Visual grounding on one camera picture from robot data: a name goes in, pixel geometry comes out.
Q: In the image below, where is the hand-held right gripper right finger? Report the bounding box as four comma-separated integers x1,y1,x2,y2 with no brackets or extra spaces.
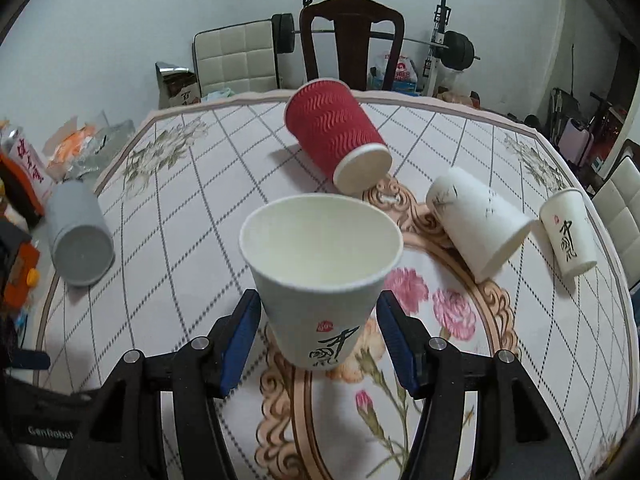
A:
376,290,581,480

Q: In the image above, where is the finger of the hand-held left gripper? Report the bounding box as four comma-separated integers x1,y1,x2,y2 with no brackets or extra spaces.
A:
6,350,52,372

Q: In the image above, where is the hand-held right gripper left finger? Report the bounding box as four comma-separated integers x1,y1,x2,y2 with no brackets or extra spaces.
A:
57,289,263,480

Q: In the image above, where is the white cup black calligraphy print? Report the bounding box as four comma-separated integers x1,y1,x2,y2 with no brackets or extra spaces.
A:
239,194,405,372
539,188,599,279

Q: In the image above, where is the grey paper cup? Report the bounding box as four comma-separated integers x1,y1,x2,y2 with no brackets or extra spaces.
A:
46,180,116,288

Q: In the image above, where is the white cup bamboo print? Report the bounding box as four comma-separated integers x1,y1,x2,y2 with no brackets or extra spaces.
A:
426,166,534,284

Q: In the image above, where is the red ribbed paper cup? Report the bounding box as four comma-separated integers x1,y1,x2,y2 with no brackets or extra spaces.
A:
284,79,394,197

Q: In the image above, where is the orange plastic toy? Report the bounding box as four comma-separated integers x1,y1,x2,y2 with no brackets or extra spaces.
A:
0,240,41,311

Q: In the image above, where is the floral checked tablecloth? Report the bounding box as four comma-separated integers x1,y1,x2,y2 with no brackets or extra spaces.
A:
30,89,636,480

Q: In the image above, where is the orange white box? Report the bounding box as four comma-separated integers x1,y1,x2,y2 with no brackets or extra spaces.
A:
0,127,58,226

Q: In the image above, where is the clear plastic wrap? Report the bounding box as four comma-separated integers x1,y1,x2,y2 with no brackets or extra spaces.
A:
42,110,136,183

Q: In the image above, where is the brown cardboard box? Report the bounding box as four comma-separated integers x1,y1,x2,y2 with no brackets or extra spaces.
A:
155,61,201,109

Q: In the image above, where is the white padded chair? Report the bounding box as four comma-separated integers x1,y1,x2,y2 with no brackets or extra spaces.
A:
592,140,640,261

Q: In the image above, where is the pink suitcase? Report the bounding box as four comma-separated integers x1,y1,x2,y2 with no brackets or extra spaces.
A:
562,119,596,168

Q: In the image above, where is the white plastic bag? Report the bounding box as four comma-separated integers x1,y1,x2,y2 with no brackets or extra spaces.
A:
369,52,418,93

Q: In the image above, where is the cream padded chair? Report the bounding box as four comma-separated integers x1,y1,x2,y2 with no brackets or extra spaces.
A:
192,19,281,98

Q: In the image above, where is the black folded trolley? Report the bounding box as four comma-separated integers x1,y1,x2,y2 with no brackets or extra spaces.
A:
550,87,586,146

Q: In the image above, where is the black barbell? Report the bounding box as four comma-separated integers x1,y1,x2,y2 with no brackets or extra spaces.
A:
271,12,481,72

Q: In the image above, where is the dark wooden chair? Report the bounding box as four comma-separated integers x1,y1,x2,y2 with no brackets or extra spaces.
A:
299,0,406,92

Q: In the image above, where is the white barbell rack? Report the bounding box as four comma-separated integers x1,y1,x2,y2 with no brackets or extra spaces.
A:
422,0,453,96

